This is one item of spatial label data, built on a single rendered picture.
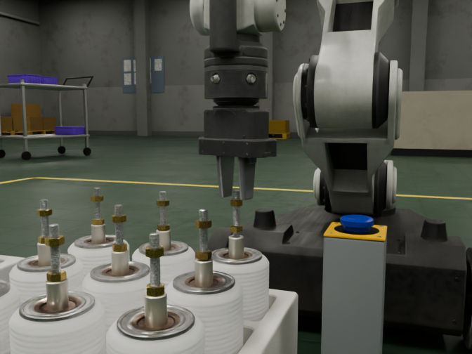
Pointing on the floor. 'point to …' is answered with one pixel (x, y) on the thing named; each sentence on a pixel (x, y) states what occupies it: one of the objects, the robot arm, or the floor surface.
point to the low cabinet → (435, 124)
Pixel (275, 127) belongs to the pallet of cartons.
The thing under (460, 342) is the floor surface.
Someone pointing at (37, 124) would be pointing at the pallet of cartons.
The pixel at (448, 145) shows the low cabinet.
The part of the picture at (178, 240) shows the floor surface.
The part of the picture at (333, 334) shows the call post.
